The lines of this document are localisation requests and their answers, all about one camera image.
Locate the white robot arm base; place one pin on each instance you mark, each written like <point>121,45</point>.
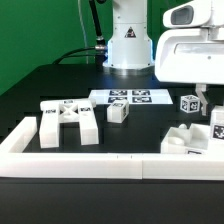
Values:
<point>130,46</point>

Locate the white chair seat piece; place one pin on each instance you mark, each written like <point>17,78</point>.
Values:
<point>186,140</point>

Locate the small white marker cube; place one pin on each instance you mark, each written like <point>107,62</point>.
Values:
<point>189,104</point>

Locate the white marker sheet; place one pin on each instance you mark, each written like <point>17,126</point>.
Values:
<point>133,96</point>

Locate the white U-shaped boundary frame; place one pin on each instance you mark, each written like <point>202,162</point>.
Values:
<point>15,162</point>

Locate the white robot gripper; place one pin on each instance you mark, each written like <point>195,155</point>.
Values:
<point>192,48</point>

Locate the white chair back piece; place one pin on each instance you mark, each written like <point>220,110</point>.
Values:
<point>57,112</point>

